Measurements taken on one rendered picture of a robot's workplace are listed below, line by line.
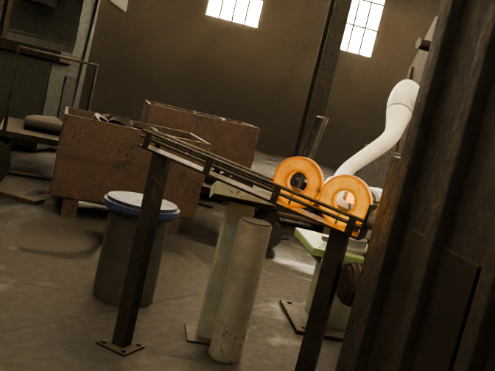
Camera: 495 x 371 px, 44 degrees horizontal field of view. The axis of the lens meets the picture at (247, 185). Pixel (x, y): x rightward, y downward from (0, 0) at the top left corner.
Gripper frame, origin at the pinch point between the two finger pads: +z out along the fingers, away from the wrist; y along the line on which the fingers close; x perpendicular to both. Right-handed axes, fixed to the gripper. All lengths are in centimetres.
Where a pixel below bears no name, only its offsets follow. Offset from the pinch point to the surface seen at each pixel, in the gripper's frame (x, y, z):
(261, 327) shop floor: -66, 41, -68
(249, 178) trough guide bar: -2.7, 33.1, 2.3
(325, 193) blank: -0.7, 6.1, 6.8
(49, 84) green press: 21, 387, -277
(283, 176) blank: 1.0, 20.2, 6.9
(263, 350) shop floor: -68, 30, -46
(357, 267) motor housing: -18.9, -7.9, 2.9
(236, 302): -47, 35, -19
